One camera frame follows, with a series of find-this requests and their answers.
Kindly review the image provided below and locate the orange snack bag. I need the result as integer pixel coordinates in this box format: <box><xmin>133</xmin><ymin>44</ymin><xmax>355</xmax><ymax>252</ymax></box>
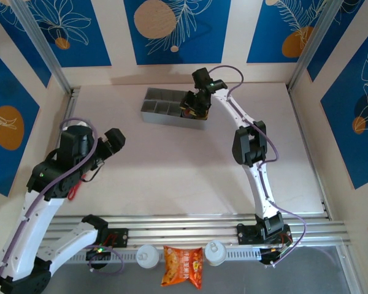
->
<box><xmin>161</xmin><ymin>244</ymin><xmax>204</xmax><ymax>290</ymax></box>

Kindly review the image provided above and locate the black controller board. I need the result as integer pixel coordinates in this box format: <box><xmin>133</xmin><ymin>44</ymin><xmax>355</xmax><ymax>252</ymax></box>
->
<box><xmin>85</xmin><ymin>247</ymin><xmax>111</xmax><ymax>261</ymax></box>
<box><xmin>259</xmin><ymin>247</ymin><xmax>292</xmax><ymax>266</ymax></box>

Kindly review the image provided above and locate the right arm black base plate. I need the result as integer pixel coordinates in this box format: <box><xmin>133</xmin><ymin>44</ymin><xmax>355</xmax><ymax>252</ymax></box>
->
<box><xmin>236</xmin><ymin>223</ymin><xmax>292</xmax><ymax>246</ymax></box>

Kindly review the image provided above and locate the aluminium frame post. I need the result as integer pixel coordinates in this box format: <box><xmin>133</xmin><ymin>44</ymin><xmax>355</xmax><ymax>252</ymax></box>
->
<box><xmin>287</xmin><ymin>0</ymin><xmax>344</xmax><ymax>92</ymax></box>
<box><xmin>10</xmin><ymin>0</ymin><xmax>74</xmax><ymax>96</ymax></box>

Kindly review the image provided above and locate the grey slotted cable duct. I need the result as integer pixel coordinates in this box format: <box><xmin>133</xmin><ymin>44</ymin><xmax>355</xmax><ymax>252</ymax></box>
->
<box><xmin>26</xmin><ymin>248</ymin><xmax>261</xmax><ymax>265</ymax></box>

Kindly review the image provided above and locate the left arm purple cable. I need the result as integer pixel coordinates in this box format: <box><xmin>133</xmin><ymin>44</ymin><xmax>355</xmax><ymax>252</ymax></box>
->
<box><xmin>0</xmin><ymin>118</ymin><xmax>125</xmax><ymax>292</ymax></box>

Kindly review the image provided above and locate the aluminium mounting rail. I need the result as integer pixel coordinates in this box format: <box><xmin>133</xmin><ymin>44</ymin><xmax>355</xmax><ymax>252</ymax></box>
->
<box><xmin>13</xmin><ymin>214</ymin><xmax>349</xmax><ymax>255</ymax></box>

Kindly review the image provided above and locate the metal tongs red handle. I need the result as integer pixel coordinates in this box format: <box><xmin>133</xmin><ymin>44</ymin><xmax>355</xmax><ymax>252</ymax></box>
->
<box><xmin>67</xmin><ymin>180</ymin><xmax>81</xmax><ymax>202</ymax></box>

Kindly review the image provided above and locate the grey divided organizer box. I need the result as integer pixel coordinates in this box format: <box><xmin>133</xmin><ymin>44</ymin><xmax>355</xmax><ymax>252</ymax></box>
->
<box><xmin>139</xmin><ymin>88</ymin><xmax>210</xmax><ymax>132</ymax></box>

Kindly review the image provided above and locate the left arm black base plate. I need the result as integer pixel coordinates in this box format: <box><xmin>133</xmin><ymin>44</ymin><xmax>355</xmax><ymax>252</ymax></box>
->
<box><xmin>72</xmin><ymin>228</ymin><xmax>129</xmax><ymax>249</ymax></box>

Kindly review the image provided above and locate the white plastic bottle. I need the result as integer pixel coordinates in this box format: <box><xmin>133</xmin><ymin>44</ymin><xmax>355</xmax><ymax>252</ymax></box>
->
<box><xmin>204</xmin><ymin>240</ymin><xmax>228</xmax><ymax>266</ymax></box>
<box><xmin>136</xmin><ymin>244</ymin><xmax>159</xmax><ymax>270</ymax></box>

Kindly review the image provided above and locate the aluminium side rail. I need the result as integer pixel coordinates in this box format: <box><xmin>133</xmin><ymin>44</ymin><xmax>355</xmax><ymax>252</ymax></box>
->
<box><xmin>33</xmin><ymin>88</ymin><xmax>80</xmax><ymax>227</ymax></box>

